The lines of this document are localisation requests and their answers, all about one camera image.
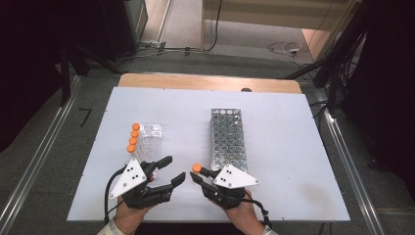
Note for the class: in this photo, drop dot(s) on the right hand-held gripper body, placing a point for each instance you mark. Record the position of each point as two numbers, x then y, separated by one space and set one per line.
233 178

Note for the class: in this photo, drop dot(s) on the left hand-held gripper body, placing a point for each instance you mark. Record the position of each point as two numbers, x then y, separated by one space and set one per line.
129 179

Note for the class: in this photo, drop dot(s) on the orange-capped clear tube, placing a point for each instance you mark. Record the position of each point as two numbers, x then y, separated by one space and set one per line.
132 141
134 133
136 126
130 148
196 168

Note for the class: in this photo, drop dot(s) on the clear acrylic tube rack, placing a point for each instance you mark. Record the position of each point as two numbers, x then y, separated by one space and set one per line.
150 140

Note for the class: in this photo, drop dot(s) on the metal tube rack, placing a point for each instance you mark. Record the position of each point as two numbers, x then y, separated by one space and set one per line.
226 140

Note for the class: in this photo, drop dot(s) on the person's left hand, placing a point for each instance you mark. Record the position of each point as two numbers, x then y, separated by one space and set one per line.
129 217

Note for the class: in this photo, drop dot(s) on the person's right hand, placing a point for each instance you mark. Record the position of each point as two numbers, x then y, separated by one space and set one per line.
243 218

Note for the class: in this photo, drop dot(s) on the black metal stand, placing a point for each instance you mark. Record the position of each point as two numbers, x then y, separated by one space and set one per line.
65 78

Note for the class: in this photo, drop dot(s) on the dark grey cabinet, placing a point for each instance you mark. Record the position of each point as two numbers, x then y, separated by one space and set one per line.
130 23

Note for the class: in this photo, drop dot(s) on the dark curtain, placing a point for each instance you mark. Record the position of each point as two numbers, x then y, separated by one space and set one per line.
388 81
29 65

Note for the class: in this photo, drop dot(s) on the metal floor rail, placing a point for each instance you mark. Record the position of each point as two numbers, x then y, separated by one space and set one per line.
349 163
39 153

